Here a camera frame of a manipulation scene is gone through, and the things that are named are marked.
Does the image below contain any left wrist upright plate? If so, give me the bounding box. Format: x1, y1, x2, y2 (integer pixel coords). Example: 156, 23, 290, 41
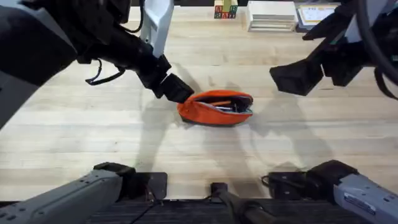
139, 0, 175, 58

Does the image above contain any stack of white boxes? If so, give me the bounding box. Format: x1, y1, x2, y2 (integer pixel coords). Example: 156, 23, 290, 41
246, 0, 298, 33

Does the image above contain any black rail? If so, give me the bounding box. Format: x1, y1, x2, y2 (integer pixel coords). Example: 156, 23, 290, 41
88, 198, 373, 224

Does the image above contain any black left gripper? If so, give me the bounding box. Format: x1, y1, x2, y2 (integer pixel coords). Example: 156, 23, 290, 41
98, 28, 195, 104

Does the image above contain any flat box with pale card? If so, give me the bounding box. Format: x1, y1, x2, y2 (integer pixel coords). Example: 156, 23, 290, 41
295, 2, 340, 34

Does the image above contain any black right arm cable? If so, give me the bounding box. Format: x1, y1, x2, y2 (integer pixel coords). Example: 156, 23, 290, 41
355, 0, 398, 101

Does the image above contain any orange zip bag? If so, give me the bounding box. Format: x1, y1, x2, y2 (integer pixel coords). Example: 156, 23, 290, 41
176, 89, 254, 128

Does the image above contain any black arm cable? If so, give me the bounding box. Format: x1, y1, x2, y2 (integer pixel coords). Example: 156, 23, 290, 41
85, 58, 127, 86
355, 0, 398, 101

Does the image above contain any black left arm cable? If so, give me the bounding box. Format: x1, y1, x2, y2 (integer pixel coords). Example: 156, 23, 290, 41
85, 58, 127, 86

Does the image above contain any toy blocks heap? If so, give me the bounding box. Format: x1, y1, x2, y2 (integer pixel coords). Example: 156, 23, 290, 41
213, 0, 239, 20

